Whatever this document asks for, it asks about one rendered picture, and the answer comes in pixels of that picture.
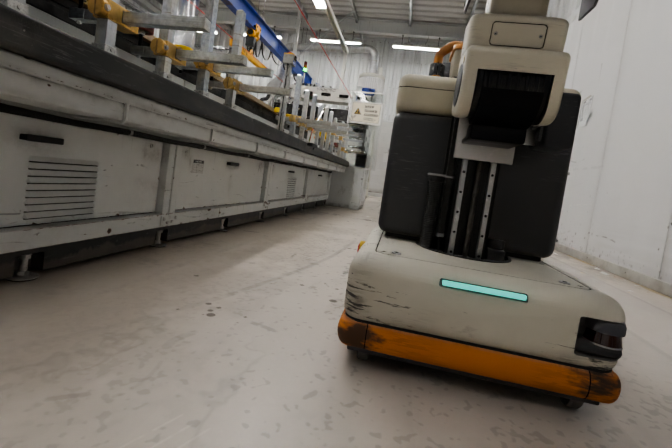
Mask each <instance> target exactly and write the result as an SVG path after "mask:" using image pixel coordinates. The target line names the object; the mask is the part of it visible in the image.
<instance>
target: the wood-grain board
mask: <svg viewBox="0 0 672 448"><path fill-rule="evenodd" d="M73 1H74V2H76V3H79V0H73ZM154 38H157V37H155V36H154V35H151V36H148V35H145V36H143V39H142V40H144V41H146V42H147V43H149V44H151V41H152V40H153V39H154ZM224 79H225V78H223V77H221V76H220V77H213V80H215V81H220V82H223V80H224ZM242 96H243V97H245V98H247V99H249V100H251V101H252V102H254V103H256V104H258V105H259V106H261V107H263V108H265V109H267V110H268V111H270V112H272V113H274V114H276V115H278V113H275V112H274V108H273V107H271V106H269V105H268V104H266V103H264V102H263V101H261V100H260V99H258V98H256V97H255V96H253V95H251V94H250V93H248V92H245V93H244V95H242Z"/></svg>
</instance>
